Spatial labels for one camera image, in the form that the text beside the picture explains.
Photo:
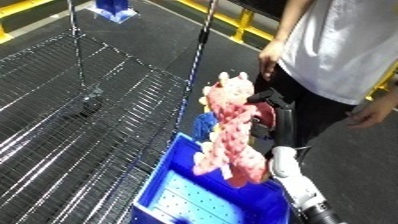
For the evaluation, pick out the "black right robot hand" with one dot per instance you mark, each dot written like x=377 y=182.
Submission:
x=284 y=123

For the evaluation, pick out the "person's right hand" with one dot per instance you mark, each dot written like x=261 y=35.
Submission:
x=270 y=60

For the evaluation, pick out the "person's left hand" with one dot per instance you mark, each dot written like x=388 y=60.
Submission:
x=370 y=115

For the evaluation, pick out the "pink and yellow dragon soft toy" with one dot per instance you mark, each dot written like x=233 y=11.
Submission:
x=234 y=133

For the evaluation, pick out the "pale right robot arm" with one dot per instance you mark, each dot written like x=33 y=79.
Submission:
x=299 y=186

